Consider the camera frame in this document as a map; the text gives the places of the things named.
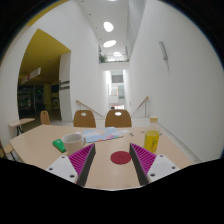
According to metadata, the wooden chair far left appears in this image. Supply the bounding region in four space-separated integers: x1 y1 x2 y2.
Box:
40 110 50 125

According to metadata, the small wooden side table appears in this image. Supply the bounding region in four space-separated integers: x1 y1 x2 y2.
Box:
8 118 34 135

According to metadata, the balcony green plant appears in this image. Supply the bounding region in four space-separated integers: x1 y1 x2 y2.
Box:
99 54 108 63

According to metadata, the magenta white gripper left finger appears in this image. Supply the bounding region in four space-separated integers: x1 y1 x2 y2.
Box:
47 144 96 186

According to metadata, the green rectangular box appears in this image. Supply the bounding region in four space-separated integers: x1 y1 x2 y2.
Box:
52 139 66 153

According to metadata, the white ceramic mug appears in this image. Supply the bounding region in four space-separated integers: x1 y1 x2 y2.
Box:
62 134 86 155

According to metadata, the hanging red white sign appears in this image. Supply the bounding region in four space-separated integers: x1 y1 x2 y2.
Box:
21 67 41 85

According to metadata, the wooden chair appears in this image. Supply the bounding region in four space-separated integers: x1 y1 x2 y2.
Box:
73 110 96 128
40 110 50 125
105 109 132 128

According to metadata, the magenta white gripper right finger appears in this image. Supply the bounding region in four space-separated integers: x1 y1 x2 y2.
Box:
129 143 179 186

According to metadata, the wooden chair middle left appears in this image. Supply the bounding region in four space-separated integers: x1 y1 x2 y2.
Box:
73 110 96 128

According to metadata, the right stair handrail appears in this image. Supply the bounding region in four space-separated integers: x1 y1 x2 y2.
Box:
131 96 149 116

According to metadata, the stair handrail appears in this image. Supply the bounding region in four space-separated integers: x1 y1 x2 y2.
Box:
131 96 149 116
76 100 104 118

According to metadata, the left stair handrail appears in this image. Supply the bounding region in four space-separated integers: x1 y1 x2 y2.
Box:
76 100 104 118

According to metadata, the yellow drink plastic bottle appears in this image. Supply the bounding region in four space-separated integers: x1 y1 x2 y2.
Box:
144 116 160 153

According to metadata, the wooden chair middle right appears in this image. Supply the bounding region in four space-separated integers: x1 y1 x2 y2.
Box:
105 109 132 128

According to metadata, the red round coaster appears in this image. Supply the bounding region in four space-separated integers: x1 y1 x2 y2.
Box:
110 151 131 165

